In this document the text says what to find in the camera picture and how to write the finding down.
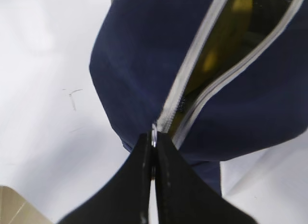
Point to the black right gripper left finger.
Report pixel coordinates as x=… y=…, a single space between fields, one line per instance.
x=125 y=198

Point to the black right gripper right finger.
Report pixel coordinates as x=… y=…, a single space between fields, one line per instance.
x=183 y=197

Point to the yellow banana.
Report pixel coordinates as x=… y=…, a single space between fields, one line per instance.
x=224 y=39

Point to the navy blue lunch bag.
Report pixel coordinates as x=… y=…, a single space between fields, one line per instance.
x=259 y=103

